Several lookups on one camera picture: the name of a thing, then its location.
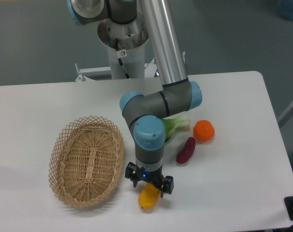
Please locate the purple sweet potato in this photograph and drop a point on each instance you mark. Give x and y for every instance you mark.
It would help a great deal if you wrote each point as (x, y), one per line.
(187, 151)

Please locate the green bok choy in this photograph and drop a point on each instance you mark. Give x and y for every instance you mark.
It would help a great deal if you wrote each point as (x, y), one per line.
(174, 125)

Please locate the orange tangerine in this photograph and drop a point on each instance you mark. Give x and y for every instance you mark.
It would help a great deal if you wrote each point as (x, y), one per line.
(203, 130)

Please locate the white metal base frame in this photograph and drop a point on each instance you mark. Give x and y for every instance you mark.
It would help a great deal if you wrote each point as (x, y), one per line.
(103, 73)

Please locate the blue object top right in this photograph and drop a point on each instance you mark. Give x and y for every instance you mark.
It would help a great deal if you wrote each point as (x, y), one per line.
(285, 8)

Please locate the yellow mango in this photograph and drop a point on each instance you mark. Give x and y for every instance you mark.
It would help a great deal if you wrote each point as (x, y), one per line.
(148, 197)

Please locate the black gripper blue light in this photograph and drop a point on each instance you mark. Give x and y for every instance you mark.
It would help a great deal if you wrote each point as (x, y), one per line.
(150, 174)

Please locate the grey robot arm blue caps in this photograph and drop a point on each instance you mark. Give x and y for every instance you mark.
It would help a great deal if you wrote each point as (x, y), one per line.
(144, 113)

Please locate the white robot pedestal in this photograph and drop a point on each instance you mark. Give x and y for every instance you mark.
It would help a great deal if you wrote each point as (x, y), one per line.
(133, 60)

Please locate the woven wicker basket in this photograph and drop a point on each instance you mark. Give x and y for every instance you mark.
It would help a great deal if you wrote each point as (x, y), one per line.
(86, 162)

